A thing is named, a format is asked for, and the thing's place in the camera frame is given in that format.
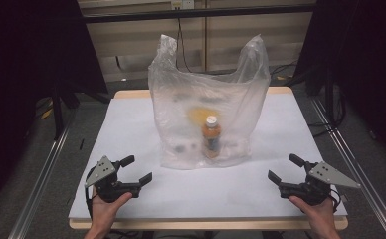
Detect yellow item inside bag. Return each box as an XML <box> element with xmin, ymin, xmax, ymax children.
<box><xmin>186</xmin><ymin>106</ymin><xmax>219</xmax><ymax>127</ymax></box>

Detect small white and dark item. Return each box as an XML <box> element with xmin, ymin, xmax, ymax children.
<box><xmin>172</xmin><ymin>140</ymin><xmax>199</xmax><ymax>155</ymax></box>

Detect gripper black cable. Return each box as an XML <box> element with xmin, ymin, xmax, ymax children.
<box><xmin>328</xmin><ymin>187</ymin><xmax>342</xmax><ymax>213</ymax></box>
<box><xmin>84</xmin><ymin>165</ymin><xmax>99</xmax><ymax>220</ymax></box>

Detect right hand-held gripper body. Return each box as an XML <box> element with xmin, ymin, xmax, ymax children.
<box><xmin>278</xmin><ymin>160</ymin><xmax>362</xmax><ymax>207</ymax></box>

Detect black curtain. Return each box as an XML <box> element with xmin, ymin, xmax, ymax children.
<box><xmin>292</xmin><ymin>0</ymin><xmax>386</xmax><ymax>168</ymax></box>
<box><xmin>0</xmin><ymin>0</ymin><xmax>109</xmax><ymax>215</ymax></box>

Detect white wall socket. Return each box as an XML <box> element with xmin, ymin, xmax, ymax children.
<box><xmin>170</xmin><ymin>0</ymin><xmax>196</xmax><ymax>11</ymax></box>

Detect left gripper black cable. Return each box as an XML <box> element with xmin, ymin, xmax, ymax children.
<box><xmin>84</xmin><ymin>165</ymin><xmax>99</xmax><ymax>220</ymax></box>

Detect person's left hand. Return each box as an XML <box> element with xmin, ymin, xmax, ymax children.
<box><xmin>87</xmin><ymin>191</ymin><xmax>134</xmax><ymax>232</ymax></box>

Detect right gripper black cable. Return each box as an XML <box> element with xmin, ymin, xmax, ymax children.
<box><xmin>328</xmin><ymin>187</ymin><xmax>342</xmax><ymax>213</ymax></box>

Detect white table board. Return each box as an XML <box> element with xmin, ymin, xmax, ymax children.
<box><xmin>68</xmin><ymin>86</ymin><xmax>349</xmax><ymax>231</ymax></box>

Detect black metal stand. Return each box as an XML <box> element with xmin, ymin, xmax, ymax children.
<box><xmin>322</xmin><ymin>68</ymin><xmax>337</xmax><ymax>124</ymax></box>
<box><xmin>49</xmin><ymin>77</ymin><xmax>80</xmax><ymax>141</ymax></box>

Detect white table mat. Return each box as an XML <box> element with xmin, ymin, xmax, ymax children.
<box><xmin>68</xmin><ymin>93</ymin><xmax>349</xmax><ymax>221</ymax></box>

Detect black hanging wall cable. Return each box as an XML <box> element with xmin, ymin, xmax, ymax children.
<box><xmin>175</xmin><ymin>17</ymin><xmax>194</xmax><ymax>74</ymax></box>

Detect aluminium rail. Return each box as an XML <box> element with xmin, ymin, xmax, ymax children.
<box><xmin>309</xmin><ymin>97</ymin><xmax>386</xmax><ymax>239</ymax></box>
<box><xmin>7</xmin><ymin>120</ymin><xmax>74</xmax><ymax>239</ymax></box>

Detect person's right hand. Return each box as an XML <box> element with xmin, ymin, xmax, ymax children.
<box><xmin>288</xmin><ymin>194</ymin><xmax>338</xmax><ymax>231</ymax></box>

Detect translucent plastic bag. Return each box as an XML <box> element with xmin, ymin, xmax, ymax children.
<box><xmin>147</xmin><ymin>33</ymin><xmax>272</xmax><ymax>171</ymax></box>

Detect orange drink bottle white cap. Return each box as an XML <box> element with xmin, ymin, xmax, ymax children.
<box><xmin>201</xmin><ymin>115</ymin><xmax>223</xmax><ymax>160</ymax></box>

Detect black floor cables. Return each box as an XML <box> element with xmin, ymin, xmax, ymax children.
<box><xmin>306</xmin><ymin>84</ymin><xmax>348</xmax><ymax>138</ymax></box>

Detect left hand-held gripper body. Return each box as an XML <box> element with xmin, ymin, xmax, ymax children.
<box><xmin>84</xmin><ymin>154</ymin><xmax>142</xmax><ymax>204</ymax></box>

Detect black horizontal bar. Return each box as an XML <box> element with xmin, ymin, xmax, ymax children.
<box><xmin>81</xmin><ymin>3</ymin><xmax>316</xmax><ymax>24</ymax></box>

